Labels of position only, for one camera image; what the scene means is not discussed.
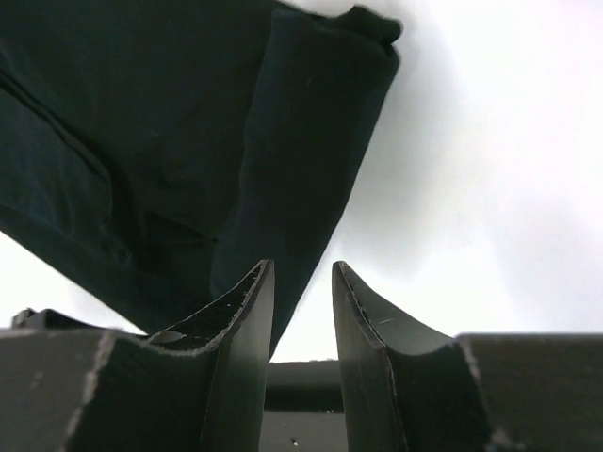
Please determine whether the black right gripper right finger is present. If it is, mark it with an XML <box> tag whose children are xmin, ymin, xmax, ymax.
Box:
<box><xmin>332</xmin><ymin>262</ymin><xmax>602</xmax><ymax>451</ymax></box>

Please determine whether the black t-shirt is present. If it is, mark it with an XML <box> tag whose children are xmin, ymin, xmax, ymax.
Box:
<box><xmin>1</xmin><ymin>1</ymin><xmax>402</xmax><ymax>344</ymax></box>

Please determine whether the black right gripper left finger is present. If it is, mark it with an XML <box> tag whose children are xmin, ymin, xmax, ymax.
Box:
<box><xmin>1</xmin><ymin>261</ymin><xmax>274</xmax><ymax>451</ymax></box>

